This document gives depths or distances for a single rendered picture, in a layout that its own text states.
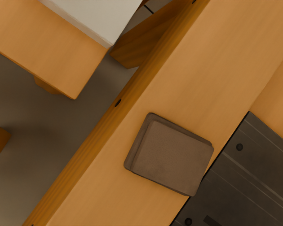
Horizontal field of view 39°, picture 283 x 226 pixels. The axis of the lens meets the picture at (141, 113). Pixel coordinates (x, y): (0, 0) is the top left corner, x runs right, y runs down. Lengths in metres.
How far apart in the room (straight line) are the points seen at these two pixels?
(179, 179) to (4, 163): 0.98
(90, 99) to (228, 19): 0.91
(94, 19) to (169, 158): 0.20
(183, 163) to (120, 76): 0.95
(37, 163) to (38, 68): 0.89
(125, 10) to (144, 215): 0.27
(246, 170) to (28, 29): 0.35
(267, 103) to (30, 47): 0.35
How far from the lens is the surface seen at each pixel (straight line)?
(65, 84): 0.55
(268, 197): 0.61
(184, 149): 0.50
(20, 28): 0.55
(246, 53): 0.57
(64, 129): 1.40
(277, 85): 0.62
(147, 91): 0.51
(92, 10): 0.52
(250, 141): 0.58
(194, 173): 0.51
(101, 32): 0.51
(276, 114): 0.62
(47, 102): 1.40
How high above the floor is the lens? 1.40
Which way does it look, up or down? 75 degrees down
